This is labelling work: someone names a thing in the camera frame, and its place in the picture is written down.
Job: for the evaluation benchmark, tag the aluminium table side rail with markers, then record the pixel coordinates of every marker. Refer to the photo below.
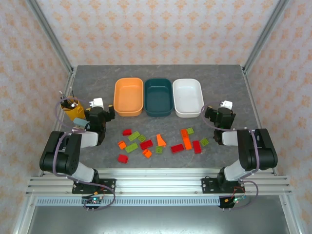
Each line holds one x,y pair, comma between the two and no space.
253,102
64,102

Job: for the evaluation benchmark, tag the small circuit board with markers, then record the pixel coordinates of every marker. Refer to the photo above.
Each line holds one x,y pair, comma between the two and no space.
93,200
235,200

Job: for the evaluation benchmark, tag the orange two-by-four lego brick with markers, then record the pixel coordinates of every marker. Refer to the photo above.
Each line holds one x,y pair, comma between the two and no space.
187,143

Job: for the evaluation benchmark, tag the orange plastic container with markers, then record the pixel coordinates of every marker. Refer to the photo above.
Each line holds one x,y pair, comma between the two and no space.
128,97

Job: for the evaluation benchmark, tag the green two-by-four lego plate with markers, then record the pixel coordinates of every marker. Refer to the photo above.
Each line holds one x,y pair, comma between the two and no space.
134,136

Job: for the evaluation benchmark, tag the red two-by-four lego brick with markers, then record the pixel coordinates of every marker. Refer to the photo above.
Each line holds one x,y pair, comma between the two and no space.
146,144
197,147
177,148

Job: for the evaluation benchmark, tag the white plastic container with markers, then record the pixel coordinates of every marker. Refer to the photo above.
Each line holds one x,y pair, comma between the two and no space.
187,97

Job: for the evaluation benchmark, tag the green two-by-four lego brick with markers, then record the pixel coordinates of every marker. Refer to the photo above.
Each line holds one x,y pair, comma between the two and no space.
131,148

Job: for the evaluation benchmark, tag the aluminium frame leg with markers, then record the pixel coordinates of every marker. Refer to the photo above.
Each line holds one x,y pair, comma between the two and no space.
23,217
291,217

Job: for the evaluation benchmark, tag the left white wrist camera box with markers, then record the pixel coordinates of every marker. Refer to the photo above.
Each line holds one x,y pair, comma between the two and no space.
98,102

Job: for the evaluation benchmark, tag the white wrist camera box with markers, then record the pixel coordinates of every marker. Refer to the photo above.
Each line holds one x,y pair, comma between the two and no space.
98,102
227,104

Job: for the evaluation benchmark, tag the small red lego brick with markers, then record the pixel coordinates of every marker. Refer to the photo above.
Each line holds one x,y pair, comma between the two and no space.
126,132
123,158

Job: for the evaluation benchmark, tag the aluminium frame post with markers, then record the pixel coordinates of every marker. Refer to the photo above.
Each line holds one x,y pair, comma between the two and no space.
48,34
265,34

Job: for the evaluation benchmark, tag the thin black stick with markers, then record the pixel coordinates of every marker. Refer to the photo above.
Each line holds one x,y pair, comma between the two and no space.
72,91
63,95

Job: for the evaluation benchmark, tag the pale blue rectangular block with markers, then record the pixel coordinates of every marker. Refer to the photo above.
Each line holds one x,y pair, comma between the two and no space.
80,122

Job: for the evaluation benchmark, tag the orange two-by-two lego brick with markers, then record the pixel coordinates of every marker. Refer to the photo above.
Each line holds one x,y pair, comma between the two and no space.
147,153
184,133
121,145

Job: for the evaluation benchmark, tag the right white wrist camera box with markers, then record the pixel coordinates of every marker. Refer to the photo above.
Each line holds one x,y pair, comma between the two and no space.
227,104

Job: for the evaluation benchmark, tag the green two-by-two lego brick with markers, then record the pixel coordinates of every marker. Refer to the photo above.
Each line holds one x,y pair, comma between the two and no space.
190,130
142,138
159,150
204,142

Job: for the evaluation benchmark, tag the dark teal plastic container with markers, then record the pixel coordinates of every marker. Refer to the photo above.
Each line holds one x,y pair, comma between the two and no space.
158,97

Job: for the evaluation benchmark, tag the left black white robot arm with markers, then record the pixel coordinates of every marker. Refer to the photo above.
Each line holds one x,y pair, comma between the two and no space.
68,152

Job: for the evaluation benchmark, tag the yellow cup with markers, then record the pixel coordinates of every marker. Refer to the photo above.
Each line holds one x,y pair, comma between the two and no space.
73,111

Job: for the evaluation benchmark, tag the orange sloped lego piece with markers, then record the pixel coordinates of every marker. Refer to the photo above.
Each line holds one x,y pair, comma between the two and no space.
161,141

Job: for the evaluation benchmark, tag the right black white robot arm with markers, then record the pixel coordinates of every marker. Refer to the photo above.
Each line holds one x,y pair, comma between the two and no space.
258,151

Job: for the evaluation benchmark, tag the wide aluminium table rail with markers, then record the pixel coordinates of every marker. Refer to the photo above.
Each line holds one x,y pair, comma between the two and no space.
158,182

